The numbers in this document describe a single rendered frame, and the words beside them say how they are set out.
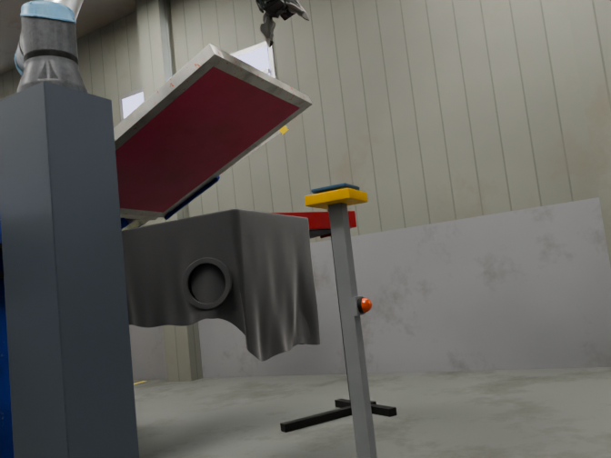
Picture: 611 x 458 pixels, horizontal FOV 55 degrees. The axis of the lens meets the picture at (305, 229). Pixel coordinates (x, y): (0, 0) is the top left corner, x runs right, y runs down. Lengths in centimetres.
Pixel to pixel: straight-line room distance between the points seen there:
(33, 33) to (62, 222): 45
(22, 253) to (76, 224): 13
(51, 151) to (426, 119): 363
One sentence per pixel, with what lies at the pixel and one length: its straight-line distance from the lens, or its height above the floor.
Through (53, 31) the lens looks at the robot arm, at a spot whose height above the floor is 134.
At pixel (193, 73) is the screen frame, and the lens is 169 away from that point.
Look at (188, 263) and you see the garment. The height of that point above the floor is 82.
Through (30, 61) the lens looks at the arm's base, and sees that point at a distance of 149.
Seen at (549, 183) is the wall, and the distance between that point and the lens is 436.
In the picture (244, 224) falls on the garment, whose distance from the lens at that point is 164.
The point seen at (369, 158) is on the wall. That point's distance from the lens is 477.
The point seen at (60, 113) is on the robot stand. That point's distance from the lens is 138.
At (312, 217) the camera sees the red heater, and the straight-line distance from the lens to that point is 302.
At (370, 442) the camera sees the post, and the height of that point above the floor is 30.
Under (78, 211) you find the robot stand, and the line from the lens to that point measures 134.
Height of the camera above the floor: 70
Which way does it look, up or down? 6 degrees up
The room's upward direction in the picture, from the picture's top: 6 degrees counter-clockwise
